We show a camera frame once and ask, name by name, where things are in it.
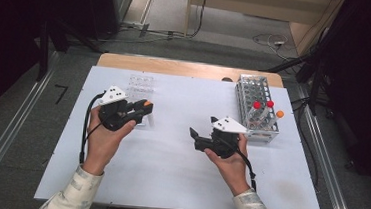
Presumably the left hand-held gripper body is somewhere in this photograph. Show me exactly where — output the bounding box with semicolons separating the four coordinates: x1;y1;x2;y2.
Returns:
95;84;140;134

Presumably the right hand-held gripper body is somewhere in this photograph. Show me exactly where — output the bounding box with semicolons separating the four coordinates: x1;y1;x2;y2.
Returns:
193;113;251;161

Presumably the clear acrylic tube rack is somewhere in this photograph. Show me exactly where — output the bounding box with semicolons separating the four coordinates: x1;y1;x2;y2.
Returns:
123;73;158;127

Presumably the metal test tube rack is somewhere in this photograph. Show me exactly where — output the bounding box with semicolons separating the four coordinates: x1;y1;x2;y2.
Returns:
230;72;285;146

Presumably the person's right hand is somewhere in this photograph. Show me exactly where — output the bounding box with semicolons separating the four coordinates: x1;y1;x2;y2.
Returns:
200;130;256;198

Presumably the person's left hand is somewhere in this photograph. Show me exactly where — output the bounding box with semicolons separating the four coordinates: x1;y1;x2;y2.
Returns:
82;105;138;179

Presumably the white table board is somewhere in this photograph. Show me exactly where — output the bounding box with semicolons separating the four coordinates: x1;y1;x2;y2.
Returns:
34;61;334;209

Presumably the wooden table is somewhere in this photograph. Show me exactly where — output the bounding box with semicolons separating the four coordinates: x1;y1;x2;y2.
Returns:
96;51;286;89

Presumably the black metal stand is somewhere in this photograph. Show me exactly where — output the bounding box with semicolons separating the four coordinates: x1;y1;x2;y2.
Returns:
35;18;108;88
262;0;351;119

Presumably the dark cabinet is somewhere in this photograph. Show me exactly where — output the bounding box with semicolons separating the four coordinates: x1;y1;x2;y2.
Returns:
80;0;134;42

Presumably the beige wooden furniture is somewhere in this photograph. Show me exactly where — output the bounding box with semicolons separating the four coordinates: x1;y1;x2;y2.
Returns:
182;0;347;61

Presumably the black curtain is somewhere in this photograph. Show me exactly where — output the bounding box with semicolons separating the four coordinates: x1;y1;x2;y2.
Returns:
313;0;371;195

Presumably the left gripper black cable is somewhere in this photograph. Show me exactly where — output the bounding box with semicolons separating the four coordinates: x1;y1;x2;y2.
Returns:
79;91;106;166

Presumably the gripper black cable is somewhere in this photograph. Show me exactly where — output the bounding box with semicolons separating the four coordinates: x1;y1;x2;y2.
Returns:
220;138;261;193
79;91;106;166

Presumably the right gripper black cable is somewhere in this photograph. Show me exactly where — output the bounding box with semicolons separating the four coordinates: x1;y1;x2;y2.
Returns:
220;138;261;193

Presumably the black floor cable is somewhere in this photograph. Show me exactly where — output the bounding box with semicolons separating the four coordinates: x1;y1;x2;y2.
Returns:
283;95;327;188

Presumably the white floor cable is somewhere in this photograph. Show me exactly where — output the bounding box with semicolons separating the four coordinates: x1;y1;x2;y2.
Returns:
250;32;292;61

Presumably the aluminium floor rail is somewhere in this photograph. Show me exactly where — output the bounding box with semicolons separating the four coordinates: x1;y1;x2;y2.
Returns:
0;46;60;206
286;84;370;209

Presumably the black hanging cable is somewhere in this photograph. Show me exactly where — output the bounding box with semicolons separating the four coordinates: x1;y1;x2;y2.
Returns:
186;0;211;40

